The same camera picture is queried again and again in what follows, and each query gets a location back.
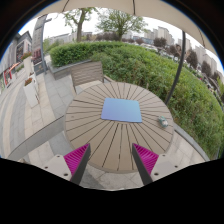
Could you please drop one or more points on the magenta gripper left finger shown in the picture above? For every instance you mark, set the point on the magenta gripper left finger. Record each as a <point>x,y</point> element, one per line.
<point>70,167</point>

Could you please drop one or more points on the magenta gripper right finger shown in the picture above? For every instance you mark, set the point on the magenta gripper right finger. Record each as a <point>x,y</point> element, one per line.
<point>152,166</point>

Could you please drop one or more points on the small green computer mouse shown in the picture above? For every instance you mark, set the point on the small green computer mouse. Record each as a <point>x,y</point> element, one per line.
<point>163,122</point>

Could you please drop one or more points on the blue mouse pad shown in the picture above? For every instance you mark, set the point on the blue mouse pad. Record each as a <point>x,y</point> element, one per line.
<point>122,110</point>

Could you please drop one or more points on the round slatted wooden table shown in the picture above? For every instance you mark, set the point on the round slatted wooden table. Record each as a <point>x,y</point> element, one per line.
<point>111,141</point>

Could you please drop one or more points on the green hedge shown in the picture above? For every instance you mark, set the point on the green hedge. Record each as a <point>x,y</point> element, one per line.
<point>194,108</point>

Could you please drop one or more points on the grey wicker chair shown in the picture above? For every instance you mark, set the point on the grey wicker chair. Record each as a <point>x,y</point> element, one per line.
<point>87,72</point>

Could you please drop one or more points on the white planter box near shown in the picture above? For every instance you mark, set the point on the white planter box near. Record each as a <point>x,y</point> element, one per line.
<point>31,92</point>

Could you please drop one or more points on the white planter box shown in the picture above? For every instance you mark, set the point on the white planter box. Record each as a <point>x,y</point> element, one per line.
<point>31,92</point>
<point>27,61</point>

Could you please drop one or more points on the grey signboard pillar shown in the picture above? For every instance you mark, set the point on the grey signboard pillar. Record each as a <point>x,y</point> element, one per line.
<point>37,45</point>

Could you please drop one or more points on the white planter box far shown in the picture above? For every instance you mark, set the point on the white planter box far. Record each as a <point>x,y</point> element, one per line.
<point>27,61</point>

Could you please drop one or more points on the beige patio umbrella canopy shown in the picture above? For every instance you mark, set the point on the beige patio umbrella canopy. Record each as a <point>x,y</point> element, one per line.
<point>157,9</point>

